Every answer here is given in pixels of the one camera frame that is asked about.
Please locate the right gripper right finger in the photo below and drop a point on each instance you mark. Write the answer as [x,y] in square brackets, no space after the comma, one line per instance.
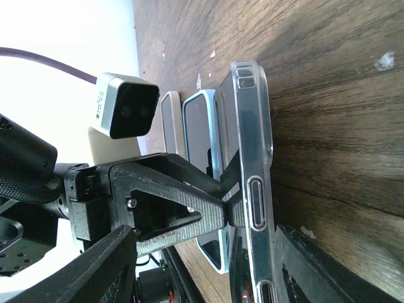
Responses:
[305,273]

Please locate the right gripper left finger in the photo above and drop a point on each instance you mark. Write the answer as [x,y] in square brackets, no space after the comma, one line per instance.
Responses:
[103,273]

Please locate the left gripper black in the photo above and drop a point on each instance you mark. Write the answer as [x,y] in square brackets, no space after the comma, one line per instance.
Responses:
[163,197]

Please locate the white phone case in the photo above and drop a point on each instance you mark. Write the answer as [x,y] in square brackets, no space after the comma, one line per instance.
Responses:
[180,126]

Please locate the light blue phone case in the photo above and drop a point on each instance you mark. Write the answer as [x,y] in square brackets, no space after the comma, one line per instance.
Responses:
[216,159]

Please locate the clear magsafe phone case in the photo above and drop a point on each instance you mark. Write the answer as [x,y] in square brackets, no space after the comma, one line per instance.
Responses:
[252,113]

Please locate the blue phone black screen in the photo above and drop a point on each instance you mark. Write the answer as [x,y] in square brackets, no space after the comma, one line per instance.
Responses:
[198,147]

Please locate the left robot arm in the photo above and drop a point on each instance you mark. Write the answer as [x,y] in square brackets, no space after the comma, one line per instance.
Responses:
[33,188]

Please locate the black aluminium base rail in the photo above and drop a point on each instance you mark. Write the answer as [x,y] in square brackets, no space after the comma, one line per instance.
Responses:
[163,277]

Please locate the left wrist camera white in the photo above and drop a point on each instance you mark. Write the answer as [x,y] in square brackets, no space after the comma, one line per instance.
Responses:
[123,111]

